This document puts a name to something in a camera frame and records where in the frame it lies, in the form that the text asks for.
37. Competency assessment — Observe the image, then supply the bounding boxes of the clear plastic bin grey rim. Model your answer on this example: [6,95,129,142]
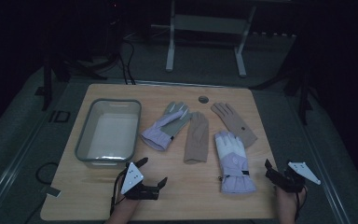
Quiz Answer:
[75,98,143,169]

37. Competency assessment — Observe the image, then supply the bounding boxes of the plain beige glove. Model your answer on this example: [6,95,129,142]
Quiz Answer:
[183,111,210,165]

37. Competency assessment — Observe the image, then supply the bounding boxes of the white metal stand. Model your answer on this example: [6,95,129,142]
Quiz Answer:
[150,0,258,78]

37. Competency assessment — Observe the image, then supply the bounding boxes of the black floor cables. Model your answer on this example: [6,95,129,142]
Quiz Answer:
[117,34,137,86]

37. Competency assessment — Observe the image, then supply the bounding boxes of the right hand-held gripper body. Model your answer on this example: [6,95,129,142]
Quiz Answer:
[265,161,322,193]

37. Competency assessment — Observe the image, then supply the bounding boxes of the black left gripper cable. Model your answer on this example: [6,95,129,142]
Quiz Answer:
[109,168,129,217]

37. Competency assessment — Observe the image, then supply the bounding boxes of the grey floor tag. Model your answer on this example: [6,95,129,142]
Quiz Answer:
[45,185,62,199]

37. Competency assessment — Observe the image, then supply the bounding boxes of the beige glove with button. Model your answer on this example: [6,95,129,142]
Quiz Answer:
[210,102,258,148]

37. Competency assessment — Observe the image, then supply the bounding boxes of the black tripod stand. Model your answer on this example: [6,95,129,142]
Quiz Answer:
[34,36,108,112]
[251,31,320,126]

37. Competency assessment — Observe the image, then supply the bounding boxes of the person's left hand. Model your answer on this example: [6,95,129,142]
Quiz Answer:
[113,186,141,219]

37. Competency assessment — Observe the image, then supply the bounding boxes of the person's right hand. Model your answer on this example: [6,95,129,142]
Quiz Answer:
[274,186,309,219]

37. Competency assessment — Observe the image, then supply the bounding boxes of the purple and white ski glove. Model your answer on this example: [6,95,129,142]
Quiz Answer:
[213,131,257,195]

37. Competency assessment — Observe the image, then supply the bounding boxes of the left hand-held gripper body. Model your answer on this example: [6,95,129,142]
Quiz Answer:
[120,161,160,201]

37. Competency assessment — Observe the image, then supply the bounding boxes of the purple glove grey palm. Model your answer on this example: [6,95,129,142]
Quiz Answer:
[140,101,193,152]

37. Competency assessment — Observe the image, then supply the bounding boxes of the black looped floor cable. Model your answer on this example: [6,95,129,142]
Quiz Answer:
[34,161,60,187]

